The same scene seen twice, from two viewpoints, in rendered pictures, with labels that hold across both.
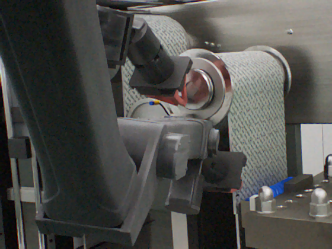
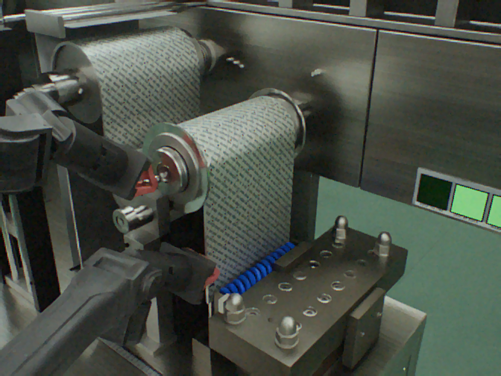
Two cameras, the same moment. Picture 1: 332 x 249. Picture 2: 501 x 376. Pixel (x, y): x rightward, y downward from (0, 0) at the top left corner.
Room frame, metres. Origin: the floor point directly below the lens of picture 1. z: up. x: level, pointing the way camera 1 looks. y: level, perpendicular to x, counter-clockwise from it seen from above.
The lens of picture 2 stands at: (0.40, -0.20, 1.59)
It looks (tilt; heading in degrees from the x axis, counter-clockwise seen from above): 26 degrees down; 6
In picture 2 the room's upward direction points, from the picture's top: 1 degrees clockwise
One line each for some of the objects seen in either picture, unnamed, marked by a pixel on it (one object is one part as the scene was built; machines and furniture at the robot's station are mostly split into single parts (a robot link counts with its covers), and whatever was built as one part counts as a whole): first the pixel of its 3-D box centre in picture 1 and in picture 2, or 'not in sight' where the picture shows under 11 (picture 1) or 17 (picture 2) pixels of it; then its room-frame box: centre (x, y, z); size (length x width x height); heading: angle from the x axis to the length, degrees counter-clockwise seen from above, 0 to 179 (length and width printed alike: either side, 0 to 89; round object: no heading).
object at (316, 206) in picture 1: (319, 201); (287, 329); (1.00, -0.20, 1.05); 0.04 x 0.04 x 0.04
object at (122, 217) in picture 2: not in sight; (125, 219); (1.07, 0.07, 1.18); 0.04 x 0.02 x 0.04; 57
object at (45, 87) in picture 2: not in sight; (30, 95); (1.19, 0.25, 1.33); 0.06 x 0.03 x 0.03; 147
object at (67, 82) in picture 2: not in sight; (63, 88); (1.24, 0.22, 1.33); 0.06 x 0.06 x 0.06; 57
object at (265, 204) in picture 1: (265, 198); (234, 305); (1.05, -0.11, 1.05); 0.04 x 0.04 x 0.04
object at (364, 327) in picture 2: not in sight; (365, 327); (1.12, -0.33, 0.96); 0.10 x 0.03 x 0.11; 147
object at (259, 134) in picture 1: (260, 154); (251, 229); (1.19, -0.12, 1.11); 0.23 x 0.01 x 0.18; 147
